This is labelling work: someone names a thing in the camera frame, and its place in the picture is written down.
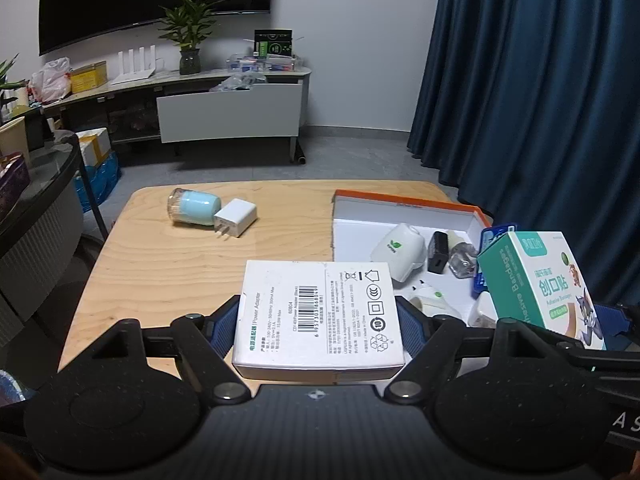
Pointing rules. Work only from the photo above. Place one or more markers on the glossy blue box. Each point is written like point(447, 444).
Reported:
point(495, 236)

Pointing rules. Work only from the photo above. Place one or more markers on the potted plant dark vase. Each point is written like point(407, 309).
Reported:
point(192, 30)

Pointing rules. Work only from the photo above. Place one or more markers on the white router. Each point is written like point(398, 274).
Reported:
point(135, 70)

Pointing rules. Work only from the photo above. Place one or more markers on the dark coffee table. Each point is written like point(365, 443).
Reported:
point(45, 240)

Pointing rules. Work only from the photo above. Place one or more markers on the light blue jar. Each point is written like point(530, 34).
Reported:
point(197, 207)

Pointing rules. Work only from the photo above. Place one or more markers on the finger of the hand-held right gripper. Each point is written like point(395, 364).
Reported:
point(620, 319)
point(610, 360)

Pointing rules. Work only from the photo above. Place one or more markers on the black usb adapter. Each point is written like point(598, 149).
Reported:
point(438, 255)

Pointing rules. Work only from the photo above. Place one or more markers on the green white bandage box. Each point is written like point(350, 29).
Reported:
point(540, 290)

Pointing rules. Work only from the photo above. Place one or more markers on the white plug-in device round hole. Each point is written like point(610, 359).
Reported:
point(397, 252)

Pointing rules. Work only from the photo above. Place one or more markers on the white rectangular wall charger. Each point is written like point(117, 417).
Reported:
point(237, 217)

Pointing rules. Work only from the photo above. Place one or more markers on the leafy green houseplant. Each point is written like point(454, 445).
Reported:
point(7, 77)

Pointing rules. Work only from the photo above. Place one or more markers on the clutter in open drawer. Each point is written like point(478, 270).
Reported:
point(237, 82)

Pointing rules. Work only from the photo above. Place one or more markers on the white plug-in device green button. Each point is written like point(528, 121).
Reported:
point(432, 302)

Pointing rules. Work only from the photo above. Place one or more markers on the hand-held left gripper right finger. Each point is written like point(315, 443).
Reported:
point(412, 327)

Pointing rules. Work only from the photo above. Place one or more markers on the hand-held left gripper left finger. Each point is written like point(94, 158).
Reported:
point(226, 322)

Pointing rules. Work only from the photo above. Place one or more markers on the white rounded cube charger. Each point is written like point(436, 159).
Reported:
point(482, 310)

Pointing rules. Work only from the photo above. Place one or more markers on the white tv stand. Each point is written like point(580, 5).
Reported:
point(225, 115)

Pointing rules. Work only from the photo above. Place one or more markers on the blue plastic bag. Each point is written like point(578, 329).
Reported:
point(100, 182)

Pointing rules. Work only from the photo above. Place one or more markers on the clear plastic containers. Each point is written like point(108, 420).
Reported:
point(265, 63)

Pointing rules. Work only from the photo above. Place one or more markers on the orange-edged white tray box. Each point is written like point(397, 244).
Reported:
point(360, 235)

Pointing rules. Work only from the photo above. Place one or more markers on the yellow box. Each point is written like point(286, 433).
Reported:
point(89, 77)

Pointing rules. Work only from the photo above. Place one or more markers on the white power adapter box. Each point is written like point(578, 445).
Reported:
point(320, 320)

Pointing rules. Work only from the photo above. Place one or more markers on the green black box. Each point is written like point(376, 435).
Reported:
point(272, 43)

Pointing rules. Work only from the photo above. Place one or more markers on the clear glass bottle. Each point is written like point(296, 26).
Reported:
point(462, 260)

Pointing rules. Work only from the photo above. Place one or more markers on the dark blue curtain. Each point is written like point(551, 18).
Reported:
point(525, 85)

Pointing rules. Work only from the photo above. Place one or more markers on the white red plastic bag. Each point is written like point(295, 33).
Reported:
point(50, 80)

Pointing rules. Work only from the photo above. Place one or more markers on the taped cardboard box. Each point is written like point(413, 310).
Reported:
point(95, 147)

